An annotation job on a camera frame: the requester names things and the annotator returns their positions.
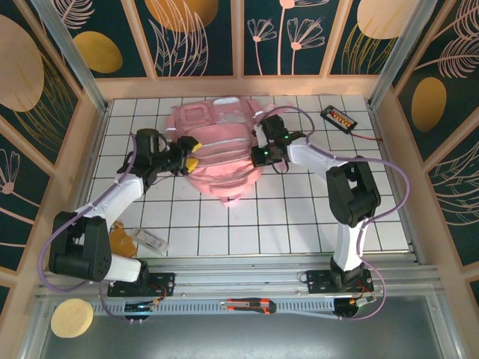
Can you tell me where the pink student backpack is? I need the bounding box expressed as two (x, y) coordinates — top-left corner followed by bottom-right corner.
(166, 96), (285, 210)

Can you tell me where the clear plastic box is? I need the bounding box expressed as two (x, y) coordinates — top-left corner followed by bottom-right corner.
(130, 227), (170, 257)

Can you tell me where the amber yellow tag pouch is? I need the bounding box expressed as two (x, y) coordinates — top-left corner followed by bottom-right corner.
(108, 221), (136, 259)

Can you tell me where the black board with yellow connectors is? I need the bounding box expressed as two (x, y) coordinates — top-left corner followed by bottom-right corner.
(320, 105), (359, 134)

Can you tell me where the black left controller board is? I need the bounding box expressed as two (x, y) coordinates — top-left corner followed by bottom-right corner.
(123, 301), (156, 319)

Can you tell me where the black controller board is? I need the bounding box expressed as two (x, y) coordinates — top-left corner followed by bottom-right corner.
(334, 297), (375, 319)
(123, 301), (156, 319)

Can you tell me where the orange black utility knife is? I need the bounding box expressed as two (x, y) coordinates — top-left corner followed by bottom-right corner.
(219, 298), (278, 315)

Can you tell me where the black right controller board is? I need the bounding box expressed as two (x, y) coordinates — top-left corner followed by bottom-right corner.
(334, 297), (375, 319)

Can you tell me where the round yellow sponge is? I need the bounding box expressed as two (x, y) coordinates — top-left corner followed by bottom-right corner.
(50, 298), (94, 339)

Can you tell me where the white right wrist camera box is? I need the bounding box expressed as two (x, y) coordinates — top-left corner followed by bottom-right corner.
(253, 123), (269, 147)

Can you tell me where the thin red wire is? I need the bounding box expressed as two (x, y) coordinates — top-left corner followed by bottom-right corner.
(353, 131), (385, 142)

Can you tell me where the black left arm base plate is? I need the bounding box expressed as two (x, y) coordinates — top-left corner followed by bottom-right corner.
(107, 271), (176, 298)

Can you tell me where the aluminium mounting rail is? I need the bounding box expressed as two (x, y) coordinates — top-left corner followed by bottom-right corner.
(37, 254), (445, 300)

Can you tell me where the aluminium frame post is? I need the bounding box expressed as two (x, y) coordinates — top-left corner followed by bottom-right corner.
(29, 0), (109, 113)
(368, 0), (441, 109)

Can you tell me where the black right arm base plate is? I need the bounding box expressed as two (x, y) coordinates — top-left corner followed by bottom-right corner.
(305, 269), (374, 295)

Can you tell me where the grey slotted cable duct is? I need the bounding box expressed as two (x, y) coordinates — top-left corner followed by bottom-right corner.
(91, 298), (338, 319)

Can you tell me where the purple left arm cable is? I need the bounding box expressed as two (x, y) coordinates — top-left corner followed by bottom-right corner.
(39, 132), (169, 325)

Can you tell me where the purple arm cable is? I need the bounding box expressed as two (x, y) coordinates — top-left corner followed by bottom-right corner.
(272, 106), (411, 322)
(39, 132), (169, 325)

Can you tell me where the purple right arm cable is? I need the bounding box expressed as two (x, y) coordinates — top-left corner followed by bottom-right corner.
(272, 106), (411, 322)

